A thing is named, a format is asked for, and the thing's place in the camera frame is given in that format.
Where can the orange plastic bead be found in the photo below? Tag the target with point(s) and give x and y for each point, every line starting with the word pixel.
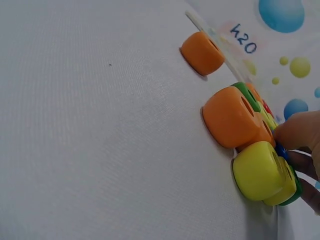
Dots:
pixel 201 53

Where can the blue plastic bead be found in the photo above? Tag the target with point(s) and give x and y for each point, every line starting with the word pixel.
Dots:
pixel 282 151

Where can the pile of coloured plastic beads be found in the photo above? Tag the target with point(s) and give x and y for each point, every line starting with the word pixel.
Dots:
pixel 232 120

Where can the person's right hand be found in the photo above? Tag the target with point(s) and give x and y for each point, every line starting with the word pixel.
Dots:
pixel 303 135

